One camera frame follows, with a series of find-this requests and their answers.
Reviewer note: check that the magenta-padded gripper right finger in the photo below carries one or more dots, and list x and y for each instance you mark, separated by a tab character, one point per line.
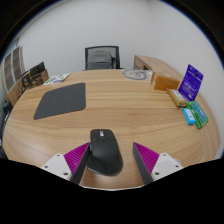
148	159

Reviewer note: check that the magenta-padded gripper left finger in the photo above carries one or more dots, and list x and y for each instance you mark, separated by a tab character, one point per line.
76	159

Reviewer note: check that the black computer mouse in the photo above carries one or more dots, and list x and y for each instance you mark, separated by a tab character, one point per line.
105	153

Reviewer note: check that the dark grey mouse pad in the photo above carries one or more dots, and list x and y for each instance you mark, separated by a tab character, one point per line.
61	100

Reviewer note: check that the small blue packet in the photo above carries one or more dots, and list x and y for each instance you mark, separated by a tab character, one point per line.
189	116

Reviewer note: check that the small tan labelled box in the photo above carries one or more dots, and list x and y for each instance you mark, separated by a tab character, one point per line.
177	97

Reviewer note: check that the orange cardboard box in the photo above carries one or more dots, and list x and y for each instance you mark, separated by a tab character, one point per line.
166	83

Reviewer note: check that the large black office chair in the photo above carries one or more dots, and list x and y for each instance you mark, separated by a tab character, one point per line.
3	126

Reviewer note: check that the white green leaflet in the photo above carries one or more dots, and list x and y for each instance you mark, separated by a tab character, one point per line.
56	79

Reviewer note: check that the round grey disc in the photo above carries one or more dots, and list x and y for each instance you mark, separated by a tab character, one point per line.
134	74

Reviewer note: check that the purple product card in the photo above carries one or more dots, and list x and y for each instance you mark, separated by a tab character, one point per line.
190	83

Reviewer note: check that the brown printed box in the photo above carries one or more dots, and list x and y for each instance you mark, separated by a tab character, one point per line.
41	78

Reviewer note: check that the small brown cardboard box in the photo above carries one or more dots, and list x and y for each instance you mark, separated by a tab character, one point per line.
26	80

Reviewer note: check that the wooden side desk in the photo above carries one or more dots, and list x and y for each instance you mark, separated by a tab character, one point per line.
156	63

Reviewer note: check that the black printed box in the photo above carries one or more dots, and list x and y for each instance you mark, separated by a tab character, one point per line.
36	69

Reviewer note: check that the black mesh office chair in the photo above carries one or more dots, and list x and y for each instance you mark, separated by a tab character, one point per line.
100	59

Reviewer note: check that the wooden shelf unit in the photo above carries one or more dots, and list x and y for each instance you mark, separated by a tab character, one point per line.
11	71

